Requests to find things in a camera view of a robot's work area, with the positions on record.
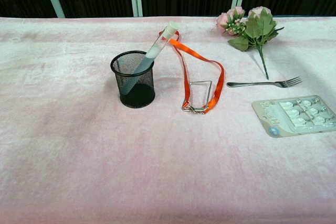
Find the clear badge holder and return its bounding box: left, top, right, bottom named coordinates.
left=188, top=80, right=213, bottom=111

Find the orange lanyard with metal clip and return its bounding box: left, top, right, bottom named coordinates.
left=158, top=30, right=225, bottom=115

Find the black mesh cup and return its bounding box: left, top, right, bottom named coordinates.
left=110, top=50, right=156, bottom=109

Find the pill blister pack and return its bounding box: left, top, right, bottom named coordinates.
left=251, top=95, right=336, bottom=138

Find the pink artificial flower bouquet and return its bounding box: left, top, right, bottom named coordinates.
left=216, top=6, right=285, bottom=80

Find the clear tube with white cap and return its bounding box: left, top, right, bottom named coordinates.
left=123, top=21, right=180, bottom=96

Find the silver metal fork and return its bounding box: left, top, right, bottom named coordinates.
left=226, top=76, right=302, bottom=88

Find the pink plush table cloth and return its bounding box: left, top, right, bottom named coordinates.
left=0, top=16, right=336, bottom=224

